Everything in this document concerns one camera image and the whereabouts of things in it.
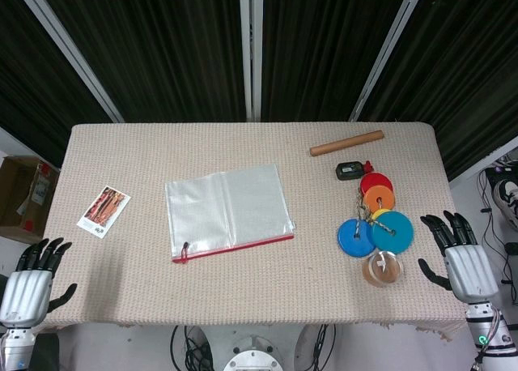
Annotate black cables under table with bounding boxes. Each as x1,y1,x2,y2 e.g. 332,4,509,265
169,324,215,371
311,324,337,371

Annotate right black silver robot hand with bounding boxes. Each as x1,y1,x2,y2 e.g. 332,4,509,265
418,211,499,306

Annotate beige woven tablecloth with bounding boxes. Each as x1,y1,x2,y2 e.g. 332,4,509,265
40,122,470,343

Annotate red plastic disc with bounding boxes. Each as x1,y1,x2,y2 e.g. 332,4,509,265
359,171,393,196

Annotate brown cardboard box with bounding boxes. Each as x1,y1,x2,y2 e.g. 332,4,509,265
0,156,62,245

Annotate white black sneaker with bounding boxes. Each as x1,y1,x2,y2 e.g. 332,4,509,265
492,179,518,222

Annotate wooden rolling pin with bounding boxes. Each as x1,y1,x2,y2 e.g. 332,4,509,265
309,130,384,157

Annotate orange plastic disc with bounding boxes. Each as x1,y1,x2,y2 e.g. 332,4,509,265
363,186,396,212

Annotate black pleated curtain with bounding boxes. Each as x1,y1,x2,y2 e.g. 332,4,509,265
36,0,248,124
359,0,518,181
0,0,114,157
261,0,418,123

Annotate grey metal frame post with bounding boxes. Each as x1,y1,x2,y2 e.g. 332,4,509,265
10,0,125,124
238,0,264,122
350,0,430,122

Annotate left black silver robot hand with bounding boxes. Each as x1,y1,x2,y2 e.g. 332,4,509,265
0,237,78,330

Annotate blue plastic disc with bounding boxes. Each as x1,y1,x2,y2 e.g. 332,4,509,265
337,218,377,261

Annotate printed photo card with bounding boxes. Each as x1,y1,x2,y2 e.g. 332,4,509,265
76,185,131,239

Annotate clear zip pouch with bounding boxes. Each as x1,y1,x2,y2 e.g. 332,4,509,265
164,163,296,265

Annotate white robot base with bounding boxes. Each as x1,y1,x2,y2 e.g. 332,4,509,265
223,334,284,371

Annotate small black digital device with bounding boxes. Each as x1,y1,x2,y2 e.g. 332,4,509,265
335,162,364,181

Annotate black floor cables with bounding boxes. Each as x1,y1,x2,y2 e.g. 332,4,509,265
477,160,518,299

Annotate yellow plastic disc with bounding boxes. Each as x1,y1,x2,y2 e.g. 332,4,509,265
370,208,400,226

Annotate twisted rope with chain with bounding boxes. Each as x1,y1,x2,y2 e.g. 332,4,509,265
354,186,396,239

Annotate clear tape roll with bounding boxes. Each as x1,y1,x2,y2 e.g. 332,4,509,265
361,249,405,288

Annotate teal plastic disc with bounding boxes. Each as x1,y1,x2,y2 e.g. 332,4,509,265
370,211,414,255

